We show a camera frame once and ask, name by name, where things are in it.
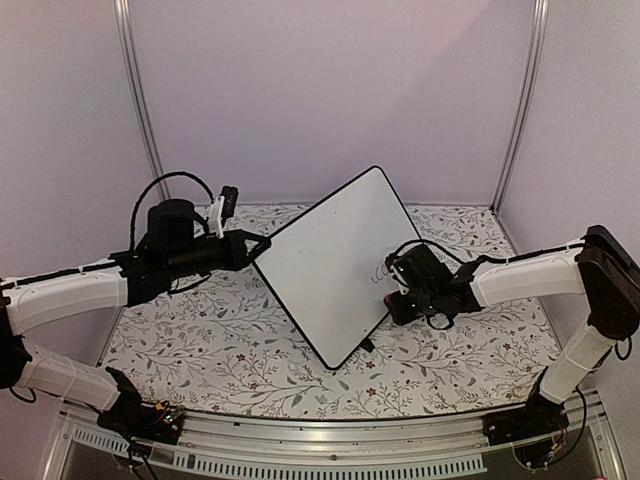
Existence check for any aluminium frame post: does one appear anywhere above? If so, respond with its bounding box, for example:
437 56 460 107
491 0 550 216
113 0 165 178

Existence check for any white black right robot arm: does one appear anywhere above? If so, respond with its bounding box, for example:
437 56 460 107
384 225 639 436

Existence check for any white dry-erase whiteboard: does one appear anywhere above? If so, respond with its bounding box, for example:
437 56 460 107
255 166 420 370

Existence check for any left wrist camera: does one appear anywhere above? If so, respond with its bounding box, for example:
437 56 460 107
207 185 239 239

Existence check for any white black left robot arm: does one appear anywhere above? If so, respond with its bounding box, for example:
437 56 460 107
1 193 271 435

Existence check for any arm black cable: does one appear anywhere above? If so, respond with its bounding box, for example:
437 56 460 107
384 238 586 269
128 170 219 249

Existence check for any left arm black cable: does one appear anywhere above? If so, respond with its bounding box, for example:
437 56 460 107
128 170 219 249

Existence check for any red black whiteboard eraser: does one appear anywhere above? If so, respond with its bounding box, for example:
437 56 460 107
383 294 395 314

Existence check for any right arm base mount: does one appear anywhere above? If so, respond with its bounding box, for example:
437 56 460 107
482 383 569 446

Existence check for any left aluminium frame post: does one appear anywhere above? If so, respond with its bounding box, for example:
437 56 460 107
113 0 165 178

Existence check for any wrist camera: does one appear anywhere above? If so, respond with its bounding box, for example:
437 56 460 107
384 253 411 295
207 185 239 239

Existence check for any floral patterned table mat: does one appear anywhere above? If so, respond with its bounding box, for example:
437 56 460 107
97 202 571 420

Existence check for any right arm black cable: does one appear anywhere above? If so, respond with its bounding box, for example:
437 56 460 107
384 238 586 269

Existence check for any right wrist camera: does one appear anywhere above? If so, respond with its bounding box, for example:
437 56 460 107
384 253 411 295

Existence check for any right aluminium frame post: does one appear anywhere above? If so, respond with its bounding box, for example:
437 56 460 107
491 0 550 216

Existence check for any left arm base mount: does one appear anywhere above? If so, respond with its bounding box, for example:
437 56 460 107
97 367 184 445

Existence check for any aluminium front rail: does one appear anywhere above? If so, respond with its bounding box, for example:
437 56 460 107
45 389 629 479

